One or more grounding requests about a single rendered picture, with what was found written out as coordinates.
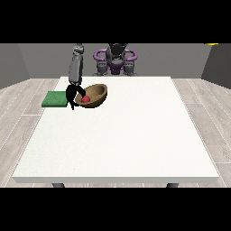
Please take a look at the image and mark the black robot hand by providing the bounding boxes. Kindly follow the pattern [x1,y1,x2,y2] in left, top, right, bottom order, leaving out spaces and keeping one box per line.
[65,83,88,111]

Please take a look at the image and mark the brown wooden bowl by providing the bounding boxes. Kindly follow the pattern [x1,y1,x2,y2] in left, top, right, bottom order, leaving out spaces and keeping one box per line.
[74,83,108,109]

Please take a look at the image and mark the green square pad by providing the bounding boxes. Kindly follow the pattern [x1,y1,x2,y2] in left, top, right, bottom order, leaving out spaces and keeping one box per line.
[41,90,69,108]

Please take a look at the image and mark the grey robot trunk purple rings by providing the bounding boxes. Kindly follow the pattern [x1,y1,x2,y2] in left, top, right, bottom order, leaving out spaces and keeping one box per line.
[92,43,139,77]

